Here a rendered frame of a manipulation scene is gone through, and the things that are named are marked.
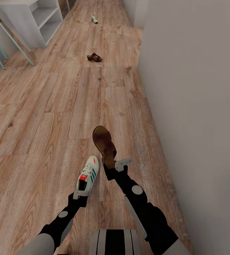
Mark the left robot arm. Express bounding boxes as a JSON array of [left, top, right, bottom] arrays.
[[14, 190, 90, 255]]

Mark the sandal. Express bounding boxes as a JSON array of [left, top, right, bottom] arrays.
[[92, 126, 117, 169], [87, 53, 102, 62]]

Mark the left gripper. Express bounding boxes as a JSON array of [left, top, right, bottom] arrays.
[[68, 195, 87, 211]]

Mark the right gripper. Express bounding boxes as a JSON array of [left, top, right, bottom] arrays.
[[103, 164, 130, 185]]

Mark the gym shoe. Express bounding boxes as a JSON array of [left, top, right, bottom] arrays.
[[76, 155, 99, 193], [91, 15, 98, 23]]

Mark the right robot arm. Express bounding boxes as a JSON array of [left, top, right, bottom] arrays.
[[103, 158, 191, 255]]

